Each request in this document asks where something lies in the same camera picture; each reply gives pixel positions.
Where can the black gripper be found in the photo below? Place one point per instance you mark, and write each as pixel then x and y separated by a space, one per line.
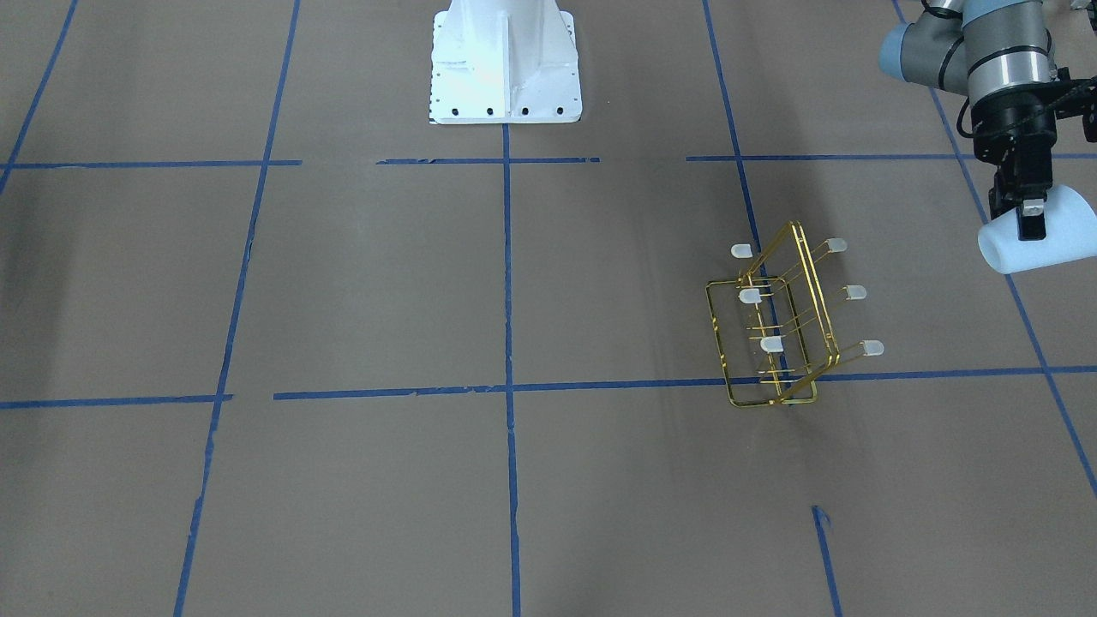
pixel 1013 127

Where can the light blue plastic cup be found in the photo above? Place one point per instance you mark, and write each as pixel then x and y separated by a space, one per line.
pixel 1070 235

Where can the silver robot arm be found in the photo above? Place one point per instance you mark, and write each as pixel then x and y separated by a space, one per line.
pixel 999 55

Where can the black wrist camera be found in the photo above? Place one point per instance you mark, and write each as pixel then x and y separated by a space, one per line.
pixel 1078 99

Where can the gold wire cup holder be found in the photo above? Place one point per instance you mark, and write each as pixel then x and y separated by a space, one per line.
pixel 773 321

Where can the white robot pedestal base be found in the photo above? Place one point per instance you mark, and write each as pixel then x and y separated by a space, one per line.
pixel 496 62

